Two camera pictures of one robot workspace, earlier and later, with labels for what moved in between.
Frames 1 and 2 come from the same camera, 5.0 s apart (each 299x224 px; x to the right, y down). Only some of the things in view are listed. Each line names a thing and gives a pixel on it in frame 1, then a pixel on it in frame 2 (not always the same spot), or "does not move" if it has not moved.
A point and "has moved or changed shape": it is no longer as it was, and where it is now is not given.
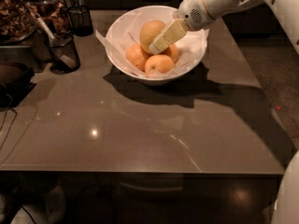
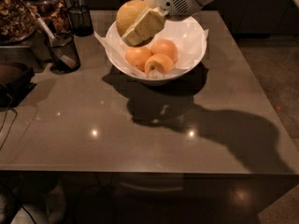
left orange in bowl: [136, 56] does not move
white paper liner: [123, 31] does not move
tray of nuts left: [18, 20] does not move
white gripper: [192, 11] -> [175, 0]
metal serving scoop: [58, 49] does not move
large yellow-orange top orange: [149, 32] has moved or changed shape
